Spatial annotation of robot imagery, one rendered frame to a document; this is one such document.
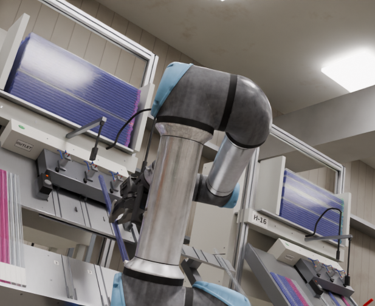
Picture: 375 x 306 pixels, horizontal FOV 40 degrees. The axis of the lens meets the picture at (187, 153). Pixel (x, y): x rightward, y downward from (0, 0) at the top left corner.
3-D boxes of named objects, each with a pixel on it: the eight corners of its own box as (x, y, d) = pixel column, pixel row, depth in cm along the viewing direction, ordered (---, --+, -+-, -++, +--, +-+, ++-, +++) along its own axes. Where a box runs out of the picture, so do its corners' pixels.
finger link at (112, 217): (109, 210, 160) (127, 194, 156) (110, 226, 156) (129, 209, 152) (101, 207, 159) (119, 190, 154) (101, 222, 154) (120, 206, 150)
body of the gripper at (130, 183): (138, 194, 159) (161, 172, 154) (140, 216, 153) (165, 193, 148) (117, 186, 155) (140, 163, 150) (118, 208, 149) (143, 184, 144)
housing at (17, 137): (110, 204, 204) (130, 178, 200) (-7, 160, 178) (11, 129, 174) (107, 192, 210) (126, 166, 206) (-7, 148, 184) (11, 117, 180)
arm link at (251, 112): (293, 74, 100) (236, 183, 142) (239, 62, 100) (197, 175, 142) (290, 122, 95) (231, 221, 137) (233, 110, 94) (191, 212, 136)
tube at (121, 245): (133, 285, 137) (135, 282, 137) (129, 283, 136) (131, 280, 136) (101, 178, 177) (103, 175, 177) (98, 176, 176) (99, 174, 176)
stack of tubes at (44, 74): (128, 147, 208) (142, 90, 218) (8, 93, 180) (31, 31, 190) (112, 153, 217) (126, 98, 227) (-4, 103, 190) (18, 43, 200)
